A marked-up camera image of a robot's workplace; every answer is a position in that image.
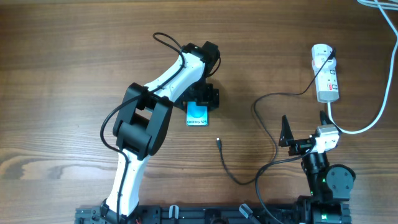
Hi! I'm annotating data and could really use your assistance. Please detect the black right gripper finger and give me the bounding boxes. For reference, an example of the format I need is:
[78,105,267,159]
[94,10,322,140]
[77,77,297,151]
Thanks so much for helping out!
[279,115,294,146]
[320,110,333,126]

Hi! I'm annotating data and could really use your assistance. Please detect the blue screen smartphone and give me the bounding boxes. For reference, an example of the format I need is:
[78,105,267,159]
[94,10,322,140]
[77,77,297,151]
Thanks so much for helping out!
[186,101,208,126]

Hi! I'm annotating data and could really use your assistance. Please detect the black usb charging cable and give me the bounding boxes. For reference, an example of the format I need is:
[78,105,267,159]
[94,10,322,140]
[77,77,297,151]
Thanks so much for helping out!
[216,48,337,186]

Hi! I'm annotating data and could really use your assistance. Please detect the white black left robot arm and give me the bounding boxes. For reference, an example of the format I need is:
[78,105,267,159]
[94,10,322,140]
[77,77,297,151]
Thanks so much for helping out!
[100,42,221,223]

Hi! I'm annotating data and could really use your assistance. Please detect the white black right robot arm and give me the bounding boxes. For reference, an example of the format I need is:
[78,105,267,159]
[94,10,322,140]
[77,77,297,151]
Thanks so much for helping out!
[279,111,356,224]

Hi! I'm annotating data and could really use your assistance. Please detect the white usb charger adapter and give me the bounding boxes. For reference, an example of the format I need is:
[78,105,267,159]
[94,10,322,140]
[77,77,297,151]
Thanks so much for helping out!
[312,55,336,73]

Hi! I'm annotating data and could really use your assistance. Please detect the white power strip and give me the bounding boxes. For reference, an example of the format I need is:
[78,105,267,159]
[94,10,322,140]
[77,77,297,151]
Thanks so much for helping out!
[312,44,340,103]

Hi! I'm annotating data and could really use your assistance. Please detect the white power strip cord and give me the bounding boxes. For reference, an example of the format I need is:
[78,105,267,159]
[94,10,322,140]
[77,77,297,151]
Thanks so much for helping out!
[326,0,398,135]

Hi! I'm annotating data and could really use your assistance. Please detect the white cables at corner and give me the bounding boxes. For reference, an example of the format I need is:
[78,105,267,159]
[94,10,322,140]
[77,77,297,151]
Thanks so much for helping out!
[356,0,398,11]

